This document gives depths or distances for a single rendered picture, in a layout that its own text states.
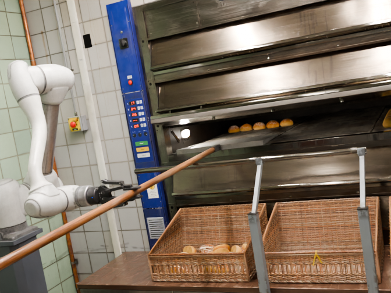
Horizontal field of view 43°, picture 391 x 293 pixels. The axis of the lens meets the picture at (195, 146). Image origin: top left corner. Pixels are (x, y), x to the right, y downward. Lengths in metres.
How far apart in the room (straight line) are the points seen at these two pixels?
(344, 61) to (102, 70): 1.49
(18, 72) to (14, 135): 1.09
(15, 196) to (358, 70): 1.81
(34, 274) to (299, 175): 1.47
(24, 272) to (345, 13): 2.03
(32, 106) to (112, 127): 1.05
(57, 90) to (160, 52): 0.86
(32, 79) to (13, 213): 0.65
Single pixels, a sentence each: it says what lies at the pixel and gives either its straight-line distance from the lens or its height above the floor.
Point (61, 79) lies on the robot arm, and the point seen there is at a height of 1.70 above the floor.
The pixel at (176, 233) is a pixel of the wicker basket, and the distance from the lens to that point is 2.98.
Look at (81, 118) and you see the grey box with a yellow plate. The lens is 3.28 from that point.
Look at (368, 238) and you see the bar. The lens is 2.19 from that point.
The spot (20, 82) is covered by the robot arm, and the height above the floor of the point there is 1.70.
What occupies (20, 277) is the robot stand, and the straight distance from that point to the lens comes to 2.54.
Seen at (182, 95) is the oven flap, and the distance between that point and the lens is 2.95.
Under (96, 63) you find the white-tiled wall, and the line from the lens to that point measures 3.24.
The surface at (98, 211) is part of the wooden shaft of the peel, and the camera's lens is 1.79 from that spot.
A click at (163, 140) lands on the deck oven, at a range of 3.04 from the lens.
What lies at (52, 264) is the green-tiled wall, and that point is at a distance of 3.54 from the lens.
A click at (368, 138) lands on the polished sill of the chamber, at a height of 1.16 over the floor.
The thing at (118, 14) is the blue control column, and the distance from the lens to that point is 3.12.
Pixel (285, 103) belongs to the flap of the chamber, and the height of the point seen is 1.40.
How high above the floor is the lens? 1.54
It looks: 6 degrees down
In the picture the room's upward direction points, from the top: 9 degrees counter-clockwise
